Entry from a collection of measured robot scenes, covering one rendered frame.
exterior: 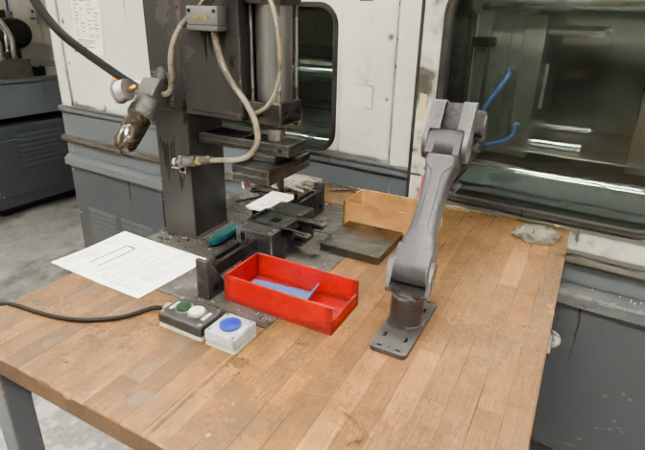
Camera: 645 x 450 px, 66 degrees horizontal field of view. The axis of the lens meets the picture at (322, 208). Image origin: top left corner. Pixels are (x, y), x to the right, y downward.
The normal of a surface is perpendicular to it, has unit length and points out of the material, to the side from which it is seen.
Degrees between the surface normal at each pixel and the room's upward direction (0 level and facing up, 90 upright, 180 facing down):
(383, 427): 0
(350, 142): 90
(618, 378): 90
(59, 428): 0
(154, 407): 0
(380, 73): 90
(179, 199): 90
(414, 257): 48
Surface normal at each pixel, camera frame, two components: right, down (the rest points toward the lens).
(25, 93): 0.85, 0.22
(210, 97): -0.48, 0.32
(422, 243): -0.32, -0.37
